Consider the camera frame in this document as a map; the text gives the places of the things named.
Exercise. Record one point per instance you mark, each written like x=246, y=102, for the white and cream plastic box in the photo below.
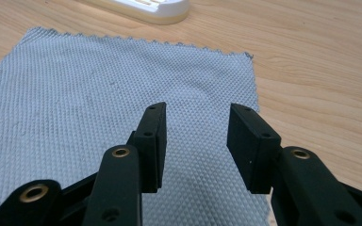
x=152, y=8

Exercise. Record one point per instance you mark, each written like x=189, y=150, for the grey textured cloth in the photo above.
x=85, y=109

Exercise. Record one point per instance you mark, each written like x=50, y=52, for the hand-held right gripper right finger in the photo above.
x=251, y=150

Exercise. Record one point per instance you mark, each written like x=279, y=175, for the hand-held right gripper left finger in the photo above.
x=149, y=147

